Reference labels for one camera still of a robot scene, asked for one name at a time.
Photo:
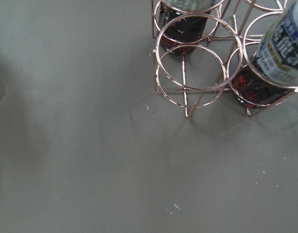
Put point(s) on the tea bottle middle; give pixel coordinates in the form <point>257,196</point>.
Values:
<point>186,30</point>

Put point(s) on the tea bottle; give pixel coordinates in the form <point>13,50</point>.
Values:
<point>275,59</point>
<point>186,30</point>

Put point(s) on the tea bottle near front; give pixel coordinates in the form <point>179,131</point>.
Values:
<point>275,59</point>

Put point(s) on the copper wire bottle rack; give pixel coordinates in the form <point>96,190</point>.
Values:
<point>231,45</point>

